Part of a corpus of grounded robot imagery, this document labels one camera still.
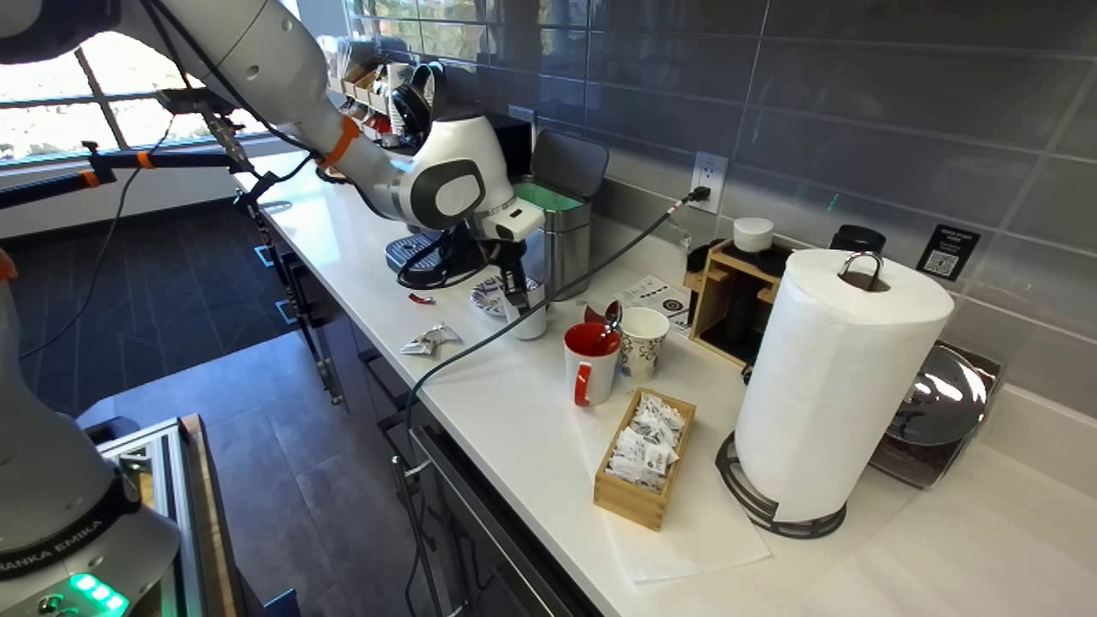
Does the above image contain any dark counter cabinet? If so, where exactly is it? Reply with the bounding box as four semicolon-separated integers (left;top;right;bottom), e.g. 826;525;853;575
257;202;603;617

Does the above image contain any white mug with red inside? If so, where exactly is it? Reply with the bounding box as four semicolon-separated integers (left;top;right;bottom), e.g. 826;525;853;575
560;318;628;412

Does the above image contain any black camera stand bar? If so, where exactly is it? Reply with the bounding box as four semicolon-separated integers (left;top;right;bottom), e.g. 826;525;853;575
0;132;249;214

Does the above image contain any black round container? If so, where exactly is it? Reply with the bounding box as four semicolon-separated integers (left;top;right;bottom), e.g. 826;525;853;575
831;221;891;258

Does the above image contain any aluminium frame robot cart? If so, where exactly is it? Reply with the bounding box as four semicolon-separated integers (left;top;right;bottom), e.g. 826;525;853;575
95;412;248;617

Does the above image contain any crumpled foil snack wrapper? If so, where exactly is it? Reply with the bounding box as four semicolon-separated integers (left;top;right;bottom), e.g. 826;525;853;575
399;323;468;361

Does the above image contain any wooden packet box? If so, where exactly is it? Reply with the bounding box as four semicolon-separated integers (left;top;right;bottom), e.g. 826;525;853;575
590;382;700;533

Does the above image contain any black QR code sign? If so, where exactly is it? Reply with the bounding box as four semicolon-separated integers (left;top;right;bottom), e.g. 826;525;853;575
914;219;985;284

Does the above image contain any white sugar packet pile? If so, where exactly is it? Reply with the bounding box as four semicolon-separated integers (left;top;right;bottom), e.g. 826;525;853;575
603;393;688;493

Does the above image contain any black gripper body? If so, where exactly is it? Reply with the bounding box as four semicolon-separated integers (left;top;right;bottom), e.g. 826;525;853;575
490;233;538;290

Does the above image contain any black wire towel holder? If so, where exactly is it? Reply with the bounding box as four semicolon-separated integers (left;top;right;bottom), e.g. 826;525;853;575
713;246;891;542

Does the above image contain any dark spoon in mug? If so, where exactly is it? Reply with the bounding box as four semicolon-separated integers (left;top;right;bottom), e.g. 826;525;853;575
579;298;630;332

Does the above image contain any orange strap on arm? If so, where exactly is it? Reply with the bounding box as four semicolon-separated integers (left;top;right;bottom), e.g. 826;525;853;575
318;113;368;176

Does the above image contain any stainless steel bin green insert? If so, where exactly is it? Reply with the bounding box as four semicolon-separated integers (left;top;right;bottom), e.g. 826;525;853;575
518;124;614;300

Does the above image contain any white wall outlet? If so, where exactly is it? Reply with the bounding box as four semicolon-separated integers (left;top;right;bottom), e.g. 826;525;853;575
688;147;729;214

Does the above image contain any white paper towel roll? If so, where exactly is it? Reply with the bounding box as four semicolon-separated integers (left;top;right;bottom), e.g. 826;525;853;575
729;246;956;526

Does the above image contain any wooden countertop organizer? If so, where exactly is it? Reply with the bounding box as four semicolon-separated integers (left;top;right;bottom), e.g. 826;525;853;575
684;235;796;371

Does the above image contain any white jar lid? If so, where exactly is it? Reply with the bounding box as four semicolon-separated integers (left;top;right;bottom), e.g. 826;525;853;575
729;212;778;258

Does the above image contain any dark power cable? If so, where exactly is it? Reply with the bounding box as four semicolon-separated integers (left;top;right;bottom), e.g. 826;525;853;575
399;182;713;404

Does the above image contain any small printed card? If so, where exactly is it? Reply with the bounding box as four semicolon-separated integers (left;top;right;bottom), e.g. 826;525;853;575
630;275;680;306

